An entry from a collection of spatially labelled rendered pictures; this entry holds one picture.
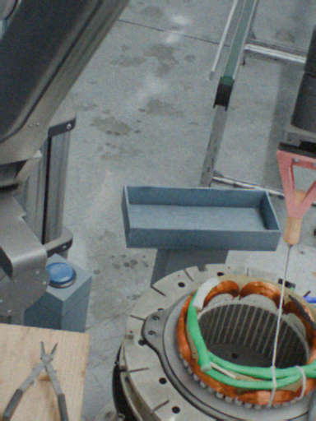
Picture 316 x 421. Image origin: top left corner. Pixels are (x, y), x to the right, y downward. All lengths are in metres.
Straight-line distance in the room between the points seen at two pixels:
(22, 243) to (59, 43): 0.20
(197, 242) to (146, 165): 1.89
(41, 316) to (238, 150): 2.24
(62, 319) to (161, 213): 0.27
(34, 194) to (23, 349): 0.33
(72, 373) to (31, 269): 0.34
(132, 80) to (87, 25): 3.11
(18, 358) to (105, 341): 0.42
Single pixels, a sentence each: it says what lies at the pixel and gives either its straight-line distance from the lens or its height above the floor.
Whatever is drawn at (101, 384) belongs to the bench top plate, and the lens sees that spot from 1.32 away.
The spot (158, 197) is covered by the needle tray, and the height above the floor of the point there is 1.04.
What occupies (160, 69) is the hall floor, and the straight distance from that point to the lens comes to 3.76.
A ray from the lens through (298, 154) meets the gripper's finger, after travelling 0.80.
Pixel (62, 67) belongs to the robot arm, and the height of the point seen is 1.56.
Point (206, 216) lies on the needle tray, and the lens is 1.28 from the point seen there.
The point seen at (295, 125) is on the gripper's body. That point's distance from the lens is 0.81.
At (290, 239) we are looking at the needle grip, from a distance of 0.85.
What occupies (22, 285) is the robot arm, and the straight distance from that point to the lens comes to 0.66.
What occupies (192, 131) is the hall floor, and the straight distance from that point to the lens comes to 3.34.
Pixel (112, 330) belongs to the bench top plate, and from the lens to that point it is 1.40.
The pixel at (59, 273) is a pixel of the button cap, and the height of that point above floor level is 1.04.
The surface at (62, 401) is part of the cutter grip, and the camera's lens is 0.91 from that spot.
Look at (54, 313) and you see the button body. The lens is 1.12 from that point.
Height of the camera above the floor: 1.84
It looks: 40 degrees down
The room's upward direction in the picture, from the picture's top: 11 degrees clockwise
